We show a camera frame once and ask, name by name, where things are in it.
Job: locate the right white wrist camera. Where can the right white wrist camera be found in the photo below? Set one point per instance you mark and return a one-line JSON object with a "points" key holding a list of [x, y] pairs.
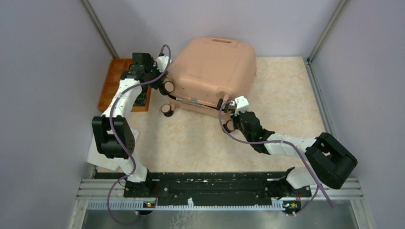
{"points": [[240, 105]]}

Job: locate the pink suitcase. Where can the pink suitcase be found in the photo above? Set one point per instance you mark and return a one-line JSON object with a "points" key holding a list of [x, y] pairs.
{"points": [[208, 72]]}

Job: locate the wooden compartment tray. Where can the wooden compartment tray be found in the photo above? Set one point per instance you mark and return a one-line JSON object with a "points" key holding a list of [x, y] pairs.
{"points": [[111, 83]]}

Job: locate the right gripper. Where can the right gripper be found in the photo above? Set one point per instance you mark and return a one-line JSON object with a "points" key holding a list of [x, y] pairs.
{"points": [[235, 118]]}

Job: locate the white cloth under left arm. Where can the white cloth under left arm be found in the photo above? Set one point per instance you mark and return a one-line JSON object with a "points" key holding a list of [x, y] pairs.
{"points": [[101, 158]]}

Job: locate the aluminium rail frame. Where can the aluminium rail frame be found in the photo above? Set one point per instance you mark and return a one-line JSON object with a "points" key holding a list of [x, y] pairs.
{"points": [[101, 194]]}

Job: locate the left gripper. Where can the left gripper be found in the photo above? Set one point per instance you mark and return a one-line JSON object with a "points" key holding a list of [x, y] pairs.
{"points": [[156, 85]]}

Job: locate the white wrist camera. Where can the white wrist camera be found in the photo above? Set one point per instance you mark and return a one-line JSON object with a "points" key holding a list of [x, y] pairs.
{"points": [[162, 61], [240, 105]]}

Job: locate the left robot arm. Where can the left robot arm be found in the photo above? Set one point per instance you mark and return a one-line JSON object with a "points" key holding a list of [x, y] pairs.
{"points": [[114, 138]]}

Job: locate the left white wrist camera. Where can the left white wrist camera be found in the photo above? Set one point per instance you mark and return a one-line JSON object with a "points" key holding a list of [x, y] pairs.
{"points": [[162, 61]]}

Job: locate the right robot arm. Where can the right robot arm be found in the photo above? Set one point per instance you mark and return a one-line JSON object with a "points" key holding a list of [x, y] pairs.
{"points": [[325, 159]]}

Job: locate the rolled yellow green tie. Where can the rolled yellow green tie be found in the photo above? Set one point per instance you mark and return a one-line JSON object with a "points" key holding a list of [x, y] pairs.
{"points": [[141, 100]]}

